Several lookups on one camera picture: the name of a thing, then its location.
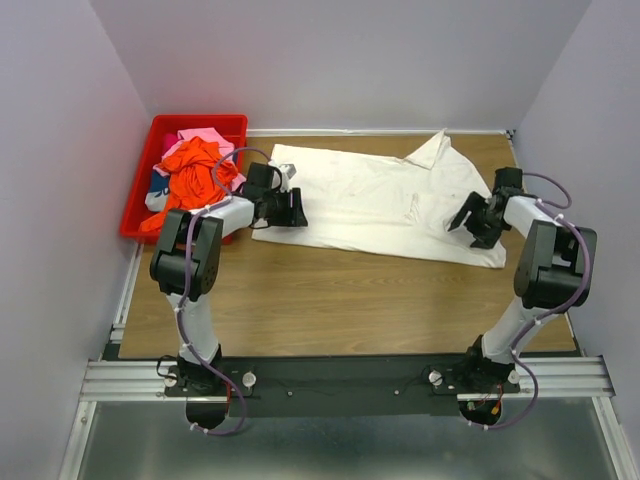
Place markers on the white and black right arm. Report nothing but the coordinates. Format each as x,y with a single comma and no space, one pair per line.
553,274

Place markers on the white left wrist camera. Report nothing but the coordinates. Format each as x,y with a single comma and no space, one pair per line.
282,175

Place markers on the blue and white garment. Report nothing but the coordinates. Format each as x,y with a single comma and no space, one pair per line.
158,192

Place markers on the white t shirt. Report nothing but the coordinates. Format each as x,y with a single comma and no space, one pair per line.
385,205

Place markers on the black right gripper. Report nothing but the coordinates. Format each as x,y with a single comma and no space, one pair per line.
484,239

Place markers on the pink t shirt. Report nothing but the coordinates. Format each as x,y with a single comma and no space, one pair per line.
194,147

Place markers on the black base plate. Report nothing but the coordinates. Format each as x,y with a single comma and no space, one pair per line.
329,386

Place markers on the orange t shirt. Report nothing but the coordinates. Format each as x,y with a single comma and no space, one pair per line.
195,188

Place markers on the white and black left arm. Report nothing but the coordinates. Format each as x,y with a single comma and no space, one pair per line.
186,259

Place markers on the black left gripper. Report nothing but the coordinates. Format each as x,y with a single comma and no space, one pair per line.
297,212

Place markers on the red plastic bin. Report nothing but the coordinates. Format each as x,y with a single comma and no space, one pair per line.
233,127

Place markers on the aluminium frame rail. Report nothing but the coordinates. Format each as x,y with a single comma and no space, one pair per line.
110,379

